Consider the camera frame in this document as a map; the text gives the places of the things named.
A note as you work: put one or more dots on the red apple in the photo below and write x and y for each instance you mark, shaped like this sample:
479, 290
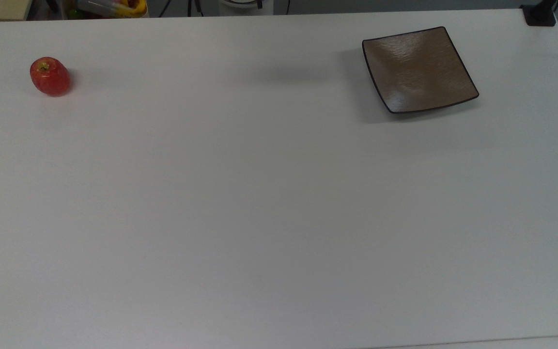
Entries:
50, 77

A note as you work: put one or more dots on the square brown ceramic plate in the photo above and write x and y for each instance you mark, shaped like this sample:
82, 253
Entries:
419, 70

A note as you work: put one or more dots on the black table clamp mount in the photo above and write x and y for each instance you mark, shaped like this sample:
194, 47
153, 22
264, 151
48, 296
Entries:
539, 17

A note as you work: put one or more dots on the yellow bag of items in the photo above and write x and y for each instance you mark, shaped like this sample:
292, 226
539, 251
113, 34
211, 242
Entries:
114, 8

